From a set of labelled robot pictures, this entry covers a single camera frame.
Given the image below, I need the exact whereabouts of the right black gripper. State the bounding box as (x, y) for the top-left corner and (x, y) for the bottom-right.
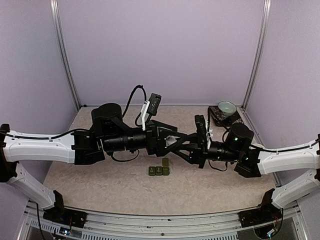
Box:
(173, 132), (241, 169)

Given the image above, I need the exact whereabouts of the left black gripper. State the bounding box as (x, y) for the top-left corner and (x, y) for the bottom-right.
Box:
(103, 120), (189, 158)

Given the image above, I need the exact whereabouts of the green pill organizer box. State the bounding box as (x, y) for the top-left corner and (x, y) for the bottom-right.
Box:
(148, 157), (170, 176)

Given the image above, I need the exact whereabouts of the white pill bottle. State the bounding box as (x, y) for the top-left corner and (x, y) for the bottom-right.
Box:
(164, 135), (177, 148)

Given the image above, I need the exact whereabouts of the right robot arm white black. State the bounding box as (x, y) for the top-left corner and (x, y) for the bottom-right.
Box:
(174, 123), (320, 222)

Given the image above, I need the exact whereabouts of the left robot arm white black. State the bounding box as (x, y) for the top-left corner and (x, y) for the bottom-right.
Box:
(0, 93), (188, 223)

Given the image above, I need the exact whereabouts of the black patterned tray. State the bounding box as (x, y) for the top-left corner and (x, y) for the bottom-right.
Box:
(207, 106), (244, 128)

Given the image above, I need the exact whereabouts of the pale green bowl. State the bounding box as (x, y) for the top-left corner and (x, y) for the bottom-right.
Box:
(217, 101), (237, 117)

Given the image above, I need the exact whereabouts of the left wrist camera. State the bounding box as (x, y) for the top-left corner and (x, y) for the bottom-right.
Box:
(147, 93), (162, 116)

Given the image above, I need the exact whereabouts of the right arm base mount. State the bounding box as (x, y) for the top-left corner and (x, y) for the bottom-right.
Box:
(238, 208), (283, 228)

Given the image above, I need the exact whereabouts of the front aluminium rail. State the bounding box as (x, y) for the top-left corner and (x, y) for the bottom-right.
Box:
(17, 207), (308, 240)

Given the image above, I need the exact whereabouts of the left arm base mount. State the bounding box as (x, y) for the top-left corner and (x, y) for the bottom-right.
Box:
(43, 207), (87, 229)

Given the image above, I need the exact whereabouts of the right aluminium frame post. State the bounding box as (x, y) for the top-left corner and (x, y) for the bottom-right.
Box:
(241, 0), (272, 111)

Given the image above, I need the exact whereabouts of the aluminium frame post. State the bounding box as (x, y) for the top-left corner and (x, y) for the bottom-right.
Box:
(49, 0), (82, 111)
(241, 0), (272, 111)

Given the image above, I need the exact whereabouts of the left aluminium frame post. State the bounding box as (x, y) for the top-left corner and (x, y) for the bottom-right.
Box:
(49, 0), (82, 111)

